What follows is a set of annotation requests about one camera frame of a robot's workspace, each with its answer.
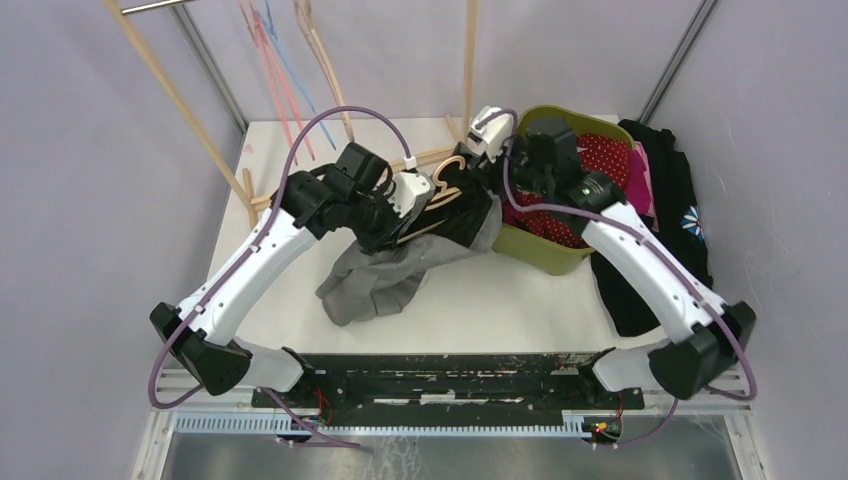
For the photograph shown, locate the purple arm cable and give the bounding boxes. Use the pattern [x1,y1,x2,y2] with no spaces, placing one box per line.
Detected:
[146,105,417,450]
[473,107,758,449]

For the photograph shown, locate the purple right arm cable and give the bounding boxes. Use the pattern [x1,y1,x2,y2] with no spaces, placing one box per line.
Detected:
[473,107,758,449]

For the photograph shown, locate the pink wire hanger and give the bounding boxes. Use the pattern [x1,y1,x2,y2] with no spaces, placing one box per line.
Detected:
[251,1,305,144]
[238,1,294,148]

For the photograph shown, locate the magenta pleated skirt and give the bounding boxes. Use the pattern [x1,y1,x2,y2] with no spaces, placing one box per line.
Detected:
[622,147,659,231]

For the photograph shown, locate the metal wall rail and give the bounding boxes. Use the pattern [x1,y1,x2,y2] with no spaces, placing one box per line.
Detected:
[170,4,249,135]
[638,0,720,124]

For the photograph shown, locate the wooden hanger with grey skirt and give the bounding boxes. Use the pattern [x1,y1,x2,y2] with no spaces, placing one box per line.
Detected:
[397,155,466,244]

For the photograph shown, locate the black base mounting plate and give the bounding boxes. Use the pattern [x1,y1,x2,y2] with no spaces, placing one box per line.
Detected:
[251,352,646,434]

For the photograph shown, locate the grey skirt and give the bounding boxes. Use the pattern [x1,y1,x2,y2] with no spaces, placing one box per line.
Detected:
[315,196,502,327]

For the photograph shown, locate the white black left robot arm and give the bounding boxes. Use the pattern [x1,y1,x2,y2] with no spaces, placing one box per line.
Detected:
[150,143,434,407]

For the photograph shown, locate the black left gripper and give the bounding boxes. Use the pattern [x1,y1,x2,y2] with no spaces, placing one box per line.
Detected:
[346,183,415,255]

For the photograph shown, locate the red polka dot skirt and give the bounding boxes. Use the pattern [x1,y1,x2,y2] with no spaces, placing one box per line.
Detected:
[503,133,630,249]

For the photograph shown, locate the aluminium rail frame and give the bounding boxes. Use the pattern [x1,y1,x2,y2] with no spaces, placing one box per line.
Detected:
[131,369,770,480]

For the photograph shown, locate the left metal wall rail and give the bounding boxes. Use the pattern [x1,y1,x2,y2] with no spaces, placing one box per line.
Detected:
[170,4,249,135]

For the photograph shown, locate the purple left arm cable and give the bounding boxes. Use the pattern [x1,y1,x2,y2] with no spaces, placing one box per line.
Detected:
[146,105,417,450]

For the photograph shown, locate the black floral garment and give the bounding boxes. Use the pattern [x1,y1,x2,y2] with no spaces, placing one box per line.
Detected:
[590,119,713,338]

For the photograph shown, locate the olive green laundry basket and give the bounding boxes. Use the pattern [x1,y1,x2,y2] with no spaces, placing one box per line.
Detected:
[492,105,635,276]

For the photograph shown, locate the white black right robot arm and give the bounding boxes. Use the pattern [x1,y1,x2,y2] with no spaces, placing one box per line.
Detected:
[465,109,758,408]

